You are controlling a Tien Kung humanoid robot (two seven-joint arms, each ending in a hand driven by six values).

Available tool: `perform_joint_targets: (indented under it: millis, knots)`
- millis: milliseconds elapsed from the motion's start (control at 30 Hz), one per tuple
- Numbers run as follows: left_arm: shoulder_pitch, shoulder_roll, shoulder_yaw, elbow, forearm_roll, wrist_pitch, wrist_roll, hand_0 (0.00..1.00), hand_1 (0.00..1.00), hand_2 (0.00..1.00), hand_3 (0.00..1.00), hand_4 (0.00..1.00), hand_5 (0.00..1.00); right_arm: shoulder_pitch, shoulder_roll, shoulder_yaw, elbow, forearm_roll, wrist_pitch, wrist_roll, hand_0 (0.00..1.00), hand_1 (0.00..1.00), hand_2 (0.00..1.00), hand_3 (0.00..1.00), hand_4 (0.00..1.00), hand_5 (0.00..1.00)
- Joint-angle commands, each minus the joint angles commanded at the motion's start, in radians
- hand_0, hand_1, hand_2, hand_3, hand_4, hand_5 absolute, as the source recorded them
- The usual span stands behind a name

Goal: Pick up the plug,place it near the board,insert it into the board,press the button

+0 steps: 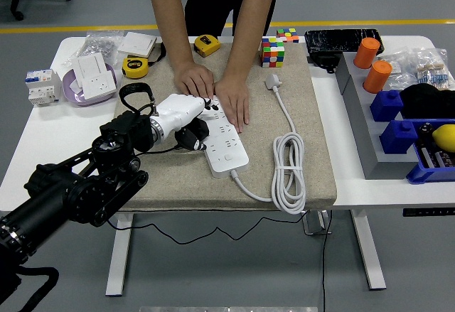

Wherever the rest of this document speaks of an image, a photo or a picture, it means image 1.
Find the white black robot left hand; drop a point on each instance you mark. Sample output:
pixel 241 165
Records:
pixel 177 111

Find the person's left hand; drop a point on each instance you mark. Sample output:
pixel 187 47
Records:
pixel 234 99

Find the person's right hand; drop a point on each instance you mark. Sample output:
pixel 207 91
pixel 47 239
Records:
pixel 195 79

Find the person's right forearm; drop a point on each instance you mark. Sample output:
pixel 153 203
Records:
pixel 170 13

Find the person's left forearm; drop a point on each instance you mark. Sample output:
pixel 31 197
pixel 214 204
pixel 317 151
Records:
pixel 252 17

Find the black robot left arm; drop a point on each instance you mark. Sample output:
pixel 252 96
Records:
pixel 71 198

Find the square yellow tape measure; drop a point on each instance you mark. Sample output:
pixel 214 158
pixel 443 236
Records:
pixel 207 44

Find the large colourful puzzle cube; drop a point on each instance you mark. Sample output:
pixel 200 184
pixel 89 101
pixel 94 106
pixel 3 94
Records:
pixel 273 54

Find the round yellow tape measure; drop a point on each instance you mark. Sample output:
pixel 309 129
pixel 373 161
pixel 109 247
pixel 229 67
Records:
pixel 135 67

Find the beige fabric mat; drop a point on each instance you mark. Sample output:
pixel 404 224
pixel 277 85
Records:
pixel 177 184

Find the small colourful puzzle cube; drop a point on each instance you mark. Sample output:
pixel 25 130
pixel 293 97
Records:
pixel 288 35

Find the purple bowl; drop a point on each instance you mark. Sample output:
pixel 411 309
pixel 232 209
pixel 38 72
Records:
pixel 89 100

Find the clear bag of screws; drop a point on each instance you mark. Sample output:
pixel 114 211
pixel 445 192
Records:
pixel 97 43

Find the black glossy tray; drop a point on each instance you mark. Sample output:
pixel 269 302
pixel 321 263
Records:
pixel 334 40

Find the white circuit breaker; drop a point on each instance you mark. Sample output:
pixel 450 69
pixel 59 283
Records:
pixel 42 88

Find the orange cylinder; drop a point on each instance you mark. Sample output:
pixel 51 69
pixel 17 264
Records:
pixel 377 77
pixel 366 54

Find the grey stepped block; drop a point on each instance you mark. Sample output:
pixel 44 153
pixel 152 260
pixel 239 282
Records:
pixel 369 148

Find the blue knobbed block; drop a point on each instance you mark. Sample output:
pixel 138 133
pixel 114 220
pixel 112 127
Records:
pixel 385 107
pixel 398 138

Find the clear bag of parts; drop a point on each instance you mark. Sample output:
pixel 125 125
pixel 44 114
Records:
pixel 398 65

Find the white desk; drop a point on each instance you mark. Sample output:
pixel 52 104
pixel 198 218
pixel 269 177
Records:
pixel 373 194

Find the black cloth bundle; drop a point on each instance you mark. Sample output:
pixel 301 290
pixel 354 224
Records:
pixel 426 102

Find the dark round knob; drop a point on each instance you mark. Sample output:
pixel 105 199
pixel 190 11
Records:
pixel 425 128

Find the clear bag of resistors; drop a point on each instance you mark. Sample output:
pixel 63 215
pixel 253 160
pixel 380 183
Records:
pixel 432 68

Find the blue plastic bin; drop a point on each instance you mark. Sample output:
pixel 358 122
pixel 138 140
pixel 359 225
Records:
pixel 426 175

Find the yellow lemon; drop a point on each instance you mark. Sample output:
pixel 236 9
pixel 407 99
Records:
pixel 446 138

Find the black desk control panel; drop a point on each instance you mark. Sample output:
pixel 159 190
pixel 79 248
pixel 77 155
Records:
pixel 426 212

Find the white flat switch box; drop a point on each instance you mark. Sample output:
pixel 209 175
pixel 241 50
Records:
pixel 136 43

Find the white wall socket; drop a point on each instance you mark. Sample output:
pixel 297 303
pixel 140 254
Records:
pixel 99 84

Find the white switch panel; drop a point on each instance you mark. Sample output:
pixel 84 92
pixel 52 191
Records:
pixel 89 65

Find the silver metal bracket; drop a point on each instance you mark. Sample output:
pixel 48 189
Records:
pixel 314 225

